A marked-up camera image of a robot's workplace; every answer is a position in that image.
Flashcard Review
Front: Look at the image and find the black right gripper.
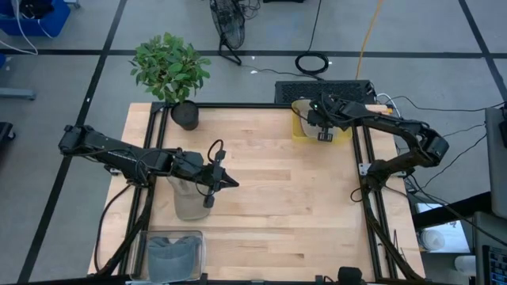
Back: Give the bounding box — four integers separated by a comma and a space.
307, 97, 348, 143

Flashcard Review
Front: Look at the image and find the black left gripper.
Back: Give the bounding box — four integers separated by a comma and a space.
185, 149, 240, 210

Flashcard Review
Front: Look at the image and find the blue-grey baseball cap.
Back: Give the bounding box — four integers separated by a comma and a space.
147, 235, 203, 283

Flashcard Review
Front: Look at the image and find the yellow plastic bin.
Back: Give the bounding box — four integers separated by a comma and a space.
291, 98, 353, 144

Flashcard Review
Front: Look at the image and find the black computer case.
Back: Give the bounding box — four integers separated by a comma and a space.
273, 79, 377, 106

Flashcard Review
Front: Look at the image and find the clear plastic bin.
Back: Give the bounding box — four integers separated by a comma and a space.
128, 229, 207, 281

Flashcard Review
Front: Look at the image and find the green potted plant black pot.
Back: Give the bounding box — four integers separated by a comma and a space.
128, 31, 213, 131

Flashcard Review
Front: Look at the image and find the black floor fan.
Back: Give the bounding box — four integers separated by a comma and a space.
208, 0, 247, 67

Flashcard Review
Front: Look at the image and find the black rounded object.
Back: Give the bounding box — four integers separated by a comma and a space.
337, 266, 364, 285

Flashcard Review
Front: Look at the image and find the black bar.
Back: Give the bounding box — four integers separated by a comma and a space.
411, 191, 492, 230

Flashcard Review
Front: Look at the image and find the white tape roll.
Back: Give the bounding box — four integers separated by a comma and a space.
419, 228, 447, 253

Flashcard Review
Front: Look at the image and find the grey monitor panel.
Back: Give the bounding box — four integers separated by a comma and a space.
484, 105, 507, 221

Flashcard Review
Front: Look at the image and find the grey equipment box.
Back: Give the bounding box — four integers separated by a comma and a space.
472, 211, 507, 285

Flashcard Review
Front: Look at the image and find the white cup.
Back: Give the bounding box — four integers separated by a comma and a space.
454, 254, 477, 277

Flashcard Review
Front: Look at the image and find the black chair caster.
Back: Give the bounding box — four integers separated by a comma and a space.
0, 121, 17, 144

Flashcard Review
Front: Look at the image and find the grey furniture foot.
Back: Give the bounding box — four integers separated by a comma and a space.
0, 87, 37, 101

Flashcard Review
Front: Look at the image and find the dark display screen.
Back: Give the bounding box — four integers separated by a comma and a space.
482, 244, 507, 285

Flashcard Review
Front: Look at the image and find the blue storage bin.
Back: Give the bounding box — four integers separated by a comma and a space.
0, 0, 72, 38

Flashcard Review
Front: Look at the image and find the black coiled cable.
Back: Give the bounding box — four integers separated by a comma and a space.
294, 0, 331, 75

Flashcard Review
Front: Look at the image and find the black fan cable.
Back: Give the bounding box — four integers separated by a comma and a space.
241, 64, 324, 81

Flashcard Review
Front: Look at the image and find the white looped cable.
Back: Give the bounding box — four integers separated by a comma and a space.
375, 92, 402, 131

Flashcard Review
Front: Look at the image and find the black aluminium table frame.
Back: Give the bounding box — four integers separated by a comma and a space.
94, 101, 427, 283

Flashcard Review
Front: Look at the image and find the yellow cable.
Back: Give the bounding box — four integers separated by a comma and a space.
354, 0, 385, 81

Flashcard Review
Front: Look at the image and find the long black floor cable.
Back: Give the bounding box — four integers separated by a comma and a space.
386, 94, 507, 114

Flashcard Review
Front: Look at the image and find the black base cable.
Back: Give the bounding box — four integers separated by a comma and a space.
93, 182, 134, 274

